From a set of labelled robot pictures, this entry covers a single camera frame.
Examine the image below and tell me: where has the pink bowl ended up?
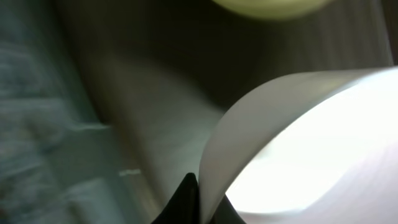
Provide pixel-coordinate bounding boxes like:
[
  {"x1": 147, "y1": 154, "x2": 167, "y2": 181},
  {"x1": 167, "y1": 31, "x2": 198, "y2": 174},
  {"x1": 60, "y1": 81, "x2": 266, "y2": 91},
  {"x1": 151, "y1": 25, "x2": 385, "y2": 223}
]
[{"x1": 199, "y1": 67, "x2": 397, "y2": 223}]

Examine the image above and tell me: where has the yellow plate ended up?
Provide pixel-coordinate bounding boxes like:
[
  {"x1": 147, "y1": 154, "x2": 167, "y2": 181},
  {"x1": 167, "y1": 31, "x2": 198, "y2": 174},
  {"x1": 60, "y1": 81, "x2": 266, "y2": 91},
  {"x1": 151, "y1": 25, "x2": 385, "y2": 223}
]
[{"x1": 213, "y1": 0, "x2": 333, "y2": 20}]

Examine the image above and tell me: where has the dark brown serving tray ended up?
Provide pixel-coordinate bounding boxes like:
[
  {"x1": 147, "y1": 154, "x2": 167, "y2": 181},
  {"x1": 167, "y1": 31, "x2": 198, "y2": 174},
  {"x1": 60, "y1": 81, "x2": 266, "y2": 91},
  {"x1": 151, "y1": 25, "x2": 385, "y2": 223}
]
[{"x1": 54, "y1": 0, "x2": 397, "y2": 209}]

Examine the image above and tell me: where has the grey dish rack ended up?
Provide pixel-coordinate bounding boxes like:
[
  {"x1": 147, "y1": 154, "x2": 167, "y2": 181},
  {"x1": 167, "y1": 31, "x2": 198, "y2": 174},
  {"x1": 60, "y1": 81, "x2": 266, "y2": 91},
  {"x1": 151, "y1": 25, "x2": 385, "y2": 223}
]
[{"x1": 1, "y1": 1, "x2": 144, "y2": 224}]

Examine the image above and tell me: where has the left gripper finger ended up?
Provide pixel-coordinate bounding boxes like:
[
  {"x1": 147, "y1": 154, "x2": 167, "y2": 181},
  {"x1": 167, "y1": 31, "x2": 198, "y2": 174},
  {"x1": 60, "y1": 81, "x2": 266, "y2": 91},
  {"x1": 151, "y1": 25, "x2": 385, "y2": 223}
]
[{"x1": 152, "y1": 173, "x2": 245, "y2": 224}]

